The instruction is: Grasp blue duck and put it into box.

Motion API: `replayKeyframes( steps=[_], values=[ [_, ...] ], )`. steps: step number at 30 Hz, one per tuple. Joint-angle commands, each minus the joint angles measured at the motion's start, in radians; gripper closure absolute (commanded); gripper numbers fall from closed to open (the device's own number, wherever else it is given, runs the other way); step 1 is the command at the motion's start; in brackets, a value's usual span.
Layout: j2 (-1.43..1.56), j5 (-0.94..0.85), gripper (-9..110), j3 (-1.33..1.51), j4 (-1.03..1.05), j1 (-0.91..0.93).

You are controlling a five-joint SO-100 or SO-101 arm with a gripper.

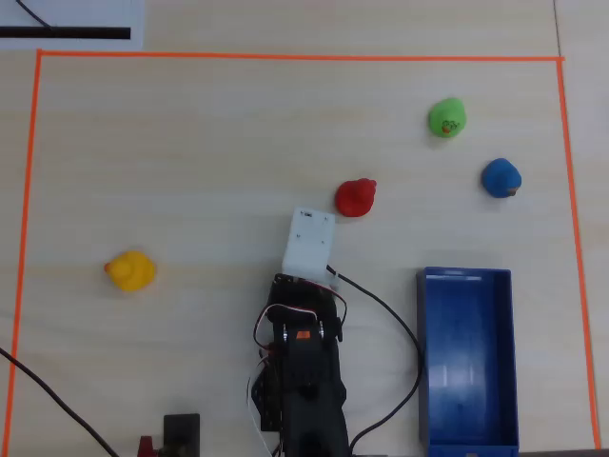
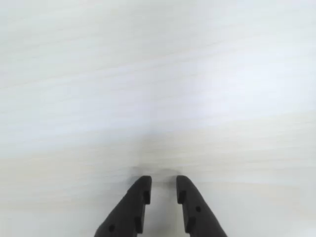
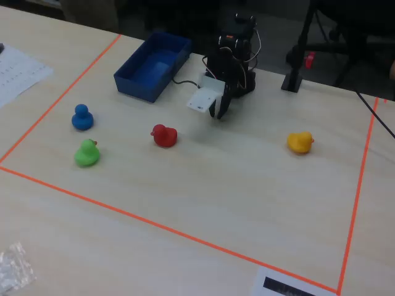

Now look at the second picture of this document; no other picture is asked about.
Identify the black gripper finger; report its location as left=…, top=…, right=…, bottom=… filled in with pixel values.
left=94, top=175, right=153, bottom=237
left=176, top=175, right=228, bottom=237

